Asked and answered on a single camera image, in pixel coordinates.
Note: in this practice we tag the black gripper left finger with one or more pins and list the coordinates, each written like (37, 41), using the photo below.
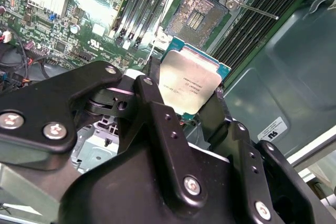
(39, 103)

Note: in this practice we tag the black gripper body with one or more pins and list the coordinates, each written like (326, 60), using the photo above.
(126, 190)

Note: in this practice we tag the silver CPU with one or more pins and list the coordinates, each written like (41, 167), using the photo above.
(189, 77)

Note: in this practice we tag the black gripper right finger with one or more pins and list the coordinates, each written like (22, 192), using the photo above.
(249, 161)

